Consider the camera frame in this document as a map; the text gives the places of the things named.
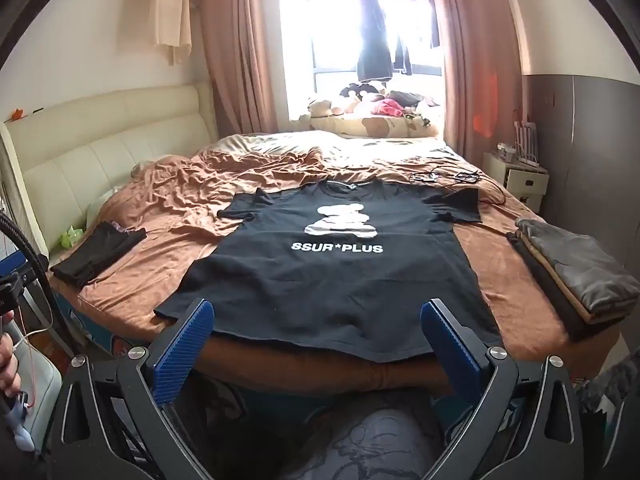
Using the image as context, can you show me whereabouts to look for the folded black garment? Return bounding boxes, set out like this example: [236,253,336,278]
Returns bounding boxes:
[505,230,623,343]
[50,221,148,286]

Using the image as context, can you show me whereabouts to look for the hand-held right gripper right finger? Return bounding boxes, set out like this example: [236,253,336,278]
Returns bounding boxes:
[419,298,591,480]

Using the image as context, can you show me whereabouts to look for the cream padded headboard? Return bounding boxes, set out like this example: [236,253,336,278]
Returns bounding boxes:
[0,82,218,271]

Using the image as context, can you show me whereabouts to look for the folded grey garment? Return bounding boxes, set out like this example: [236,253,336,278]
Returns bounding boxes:
[515,217,640,313]

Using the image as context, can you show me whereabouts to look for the thin black cable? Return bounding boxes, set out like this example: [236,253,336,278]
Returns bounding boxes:
[410,170,508,207]

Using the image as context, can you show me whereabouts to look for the brown fleece blanket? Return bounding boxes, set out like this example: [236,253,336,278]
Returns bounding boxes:
[50,147,626,396]

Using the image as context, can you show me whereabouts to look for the cream duvet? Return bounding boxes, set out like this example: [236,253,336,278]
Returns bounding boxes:
[200,130,451,162]

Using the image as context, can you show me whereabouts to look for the pink curtain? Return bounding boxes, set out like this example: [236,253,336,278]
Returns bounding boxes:
[425,0,531,161]
[187,0,296,146]

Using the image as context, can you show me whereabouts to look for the black bear print t-shirt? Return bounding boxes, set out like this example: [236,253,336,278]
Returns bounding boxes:
[152,180,503,363]

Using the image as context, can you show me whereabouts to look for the white wire rack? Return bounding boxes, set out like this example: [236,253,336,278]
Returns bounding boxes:
[510,120,543,166]

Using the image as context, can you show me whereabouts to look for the person's left hand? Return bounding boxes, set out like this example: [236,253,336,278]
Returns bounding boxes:
[0,310,24,397]

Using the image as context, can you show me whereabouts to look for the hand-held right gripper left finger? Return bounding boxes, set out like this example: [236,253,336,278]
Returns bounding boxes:
[42,297,236,480]

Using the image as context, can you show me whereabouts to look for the cream hanging cloth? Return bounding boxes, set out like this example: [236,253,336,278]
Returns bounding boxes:
[149,0,193,66]

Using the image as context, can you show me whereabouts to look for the dark hanging clothes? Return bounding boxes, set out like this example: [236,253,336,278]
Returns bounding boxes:
[355,0,397,83]

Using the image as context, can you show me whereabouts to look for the red cloth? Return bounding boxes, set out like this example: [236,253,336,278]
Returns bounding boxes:
[370,99,406,117]

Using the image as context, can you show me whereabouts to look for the person's dark printed pants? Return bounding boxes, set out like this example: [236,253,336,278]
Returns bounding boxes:
[300,400,461,480]

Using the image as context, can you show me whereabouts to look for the bear print pillow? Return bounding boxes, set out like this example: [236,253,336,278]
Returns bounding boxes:
[295,110,443,138]

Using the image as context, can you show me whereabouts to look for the white nightstand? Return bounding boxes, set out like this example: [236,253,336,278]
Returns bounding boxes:
[482,150,551,213]

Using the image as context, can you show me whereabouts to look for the black and white plush toy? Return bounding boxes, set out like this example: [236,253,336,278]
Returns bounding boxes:
[340,82,386,102]

